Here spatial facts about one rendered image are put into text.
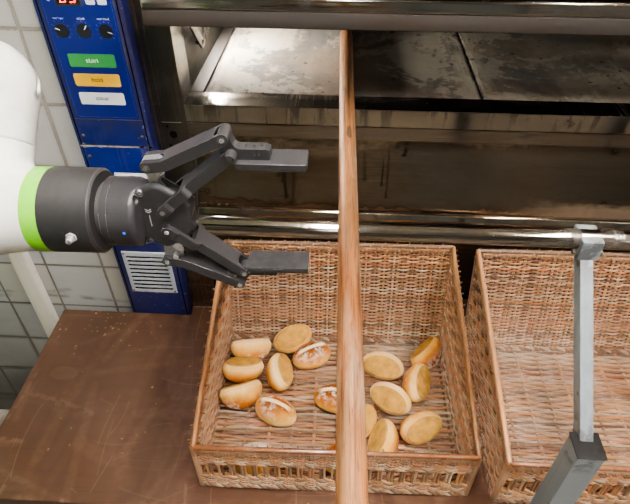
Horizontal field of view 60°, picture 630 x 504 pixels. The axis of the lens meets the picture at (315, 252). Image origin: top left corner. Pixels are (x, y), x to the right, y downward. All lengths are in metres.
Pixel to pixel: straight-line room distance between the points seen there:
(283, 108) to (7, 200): 0.65
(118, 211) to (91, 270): 0.98
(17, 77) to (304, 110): 0.61
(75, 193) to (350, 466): 0.38
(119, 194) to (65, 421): 0.90
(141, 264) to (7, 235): 0.83
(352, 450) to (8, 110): 0.49
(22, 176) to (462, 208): 0.91
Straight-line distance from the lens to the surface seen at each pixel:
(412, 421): 1.24
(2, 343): 1.95
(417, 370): 1.31
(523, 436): 1.36
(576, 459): 0.93
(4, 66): 0.68
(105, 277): 1.56
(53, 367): 1.53
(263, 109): 1.15
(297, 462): 1.13
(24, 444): 1.42
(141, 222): 0.61
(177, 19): 0.95
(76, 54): 1.18
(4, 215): 0.63
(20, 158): 0.67
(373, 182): 1.23
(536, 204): 1.31
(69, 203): 0.60
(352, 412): 0.58
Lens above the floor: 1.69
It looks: 41 degrees down
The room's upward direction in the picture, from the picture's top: straight up
